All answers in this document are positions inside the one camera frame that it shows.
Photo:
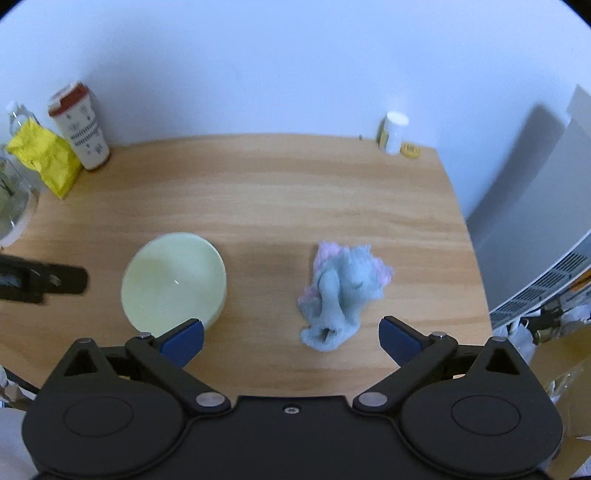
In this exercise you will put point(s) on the white appliance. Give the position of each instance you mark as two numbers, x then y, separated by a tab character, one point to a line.
554	184

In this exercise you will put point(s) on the pale yellow bowl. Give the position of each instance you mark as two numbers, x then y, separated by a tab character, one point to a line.
175	281

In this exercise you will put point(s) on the grey pink cleaning cloth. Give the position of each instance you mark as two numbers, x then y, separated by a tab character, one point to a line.
346	286

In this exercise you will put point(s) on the white plastic bag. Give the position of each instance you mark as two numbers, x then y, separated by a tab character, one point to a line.
521	337

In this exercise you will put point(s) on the white clutter pile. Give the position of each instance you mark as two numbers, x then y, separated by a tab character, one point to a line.
9	429

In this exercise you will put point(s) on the cardboard box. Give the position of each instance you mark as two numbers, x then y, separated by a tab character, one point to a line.
572	415

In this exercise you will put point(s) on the white patterned paper cup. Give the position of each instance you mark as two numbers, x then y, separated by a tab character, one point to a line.
85	134

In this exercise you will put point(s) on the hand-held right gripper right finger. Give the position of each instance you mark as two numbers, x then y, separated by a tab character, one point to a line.
397	344

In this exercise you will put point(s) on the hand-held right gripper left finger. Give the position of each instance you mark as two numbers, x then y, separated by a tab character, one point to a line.
184	341

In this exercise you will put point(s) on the clear plastic water bottle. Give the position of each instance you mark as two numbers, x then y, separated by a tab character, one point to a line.
16	117

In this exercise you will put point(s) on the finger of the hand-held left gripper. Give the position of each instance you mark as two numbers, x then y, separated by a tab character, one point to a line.
64	279

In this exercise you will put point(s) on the glass pitcher with beige lid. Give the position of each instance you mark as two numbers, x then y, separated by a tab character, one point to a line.
14	207

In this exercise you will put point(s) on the white pill bottle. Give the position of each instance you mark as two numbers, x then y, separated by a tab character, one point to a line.
395	134

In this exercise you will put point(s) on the crumpled yellow bag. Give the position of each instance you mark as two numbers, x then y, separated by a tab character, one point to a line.
46	157

